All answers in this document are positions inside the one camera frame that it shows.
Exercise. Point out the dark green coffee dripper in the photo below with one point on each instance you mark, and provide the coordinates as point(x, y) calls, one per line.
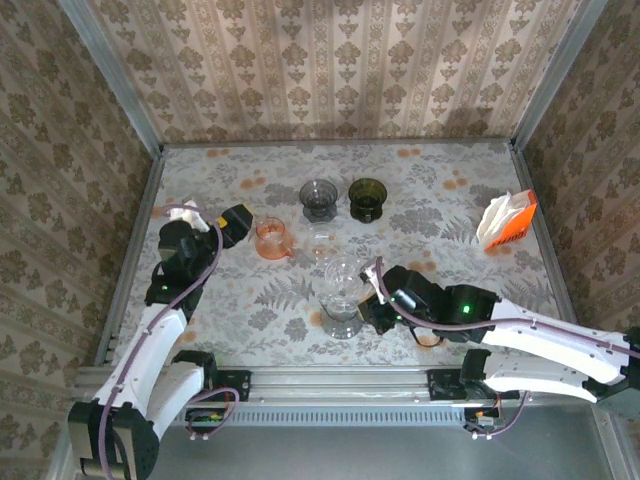
point(367, 197)

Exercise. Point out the aluminium frame post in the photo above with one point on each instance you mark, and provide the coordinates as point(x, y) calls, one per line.
point(57, 460)
point(554, 75)
point(617, 450)
point(120, 85)

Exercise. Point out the pink glass server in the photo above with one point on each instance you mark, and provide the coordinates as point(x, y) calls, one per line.
point(270, 240)

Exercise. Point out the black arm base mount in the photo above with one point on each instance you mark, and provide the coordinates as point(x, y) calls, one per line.
point(445, 385)
point(232, 385)

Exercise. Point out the white coffee filter stack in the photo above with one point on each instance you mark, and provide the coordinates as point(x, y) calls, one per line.
point(495, 217)

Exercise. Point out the floral patterned table cover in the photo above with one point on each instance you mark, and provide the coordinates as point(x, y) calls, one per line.
point(240, 320)

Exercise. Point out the grey plastic coffee dripper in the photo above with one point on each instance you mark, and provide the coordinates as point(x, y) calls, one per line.
point(318, 196)

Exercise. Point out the orange coffee filter box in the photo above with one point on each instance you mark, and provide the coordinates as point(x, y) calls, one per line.
point(520, 225)

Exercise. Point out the aluminium frame rail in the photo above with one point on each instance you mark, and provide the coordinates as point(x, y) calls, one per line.
point(547, 240)
point(134, 240)
point(340, 385)
point(340, 143)

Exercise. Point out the clear glass server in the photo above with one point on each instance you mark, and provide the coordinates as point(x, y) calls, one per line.
point(322, 245)

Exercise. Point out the clear plastic coffee dripper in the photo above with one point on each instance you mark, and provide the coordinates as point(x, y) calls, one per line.
point(345, 275)

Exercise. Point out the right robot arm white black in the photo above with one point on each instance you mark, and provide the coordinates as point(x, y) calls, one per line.
point(545, 380)

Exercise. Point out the grey glass server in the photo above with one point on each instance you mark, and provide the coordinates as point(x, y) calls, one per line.
point(342, 325)

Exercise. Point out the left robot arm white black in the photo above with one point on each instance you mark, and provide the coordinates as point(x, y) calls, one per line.
point(160, 335)

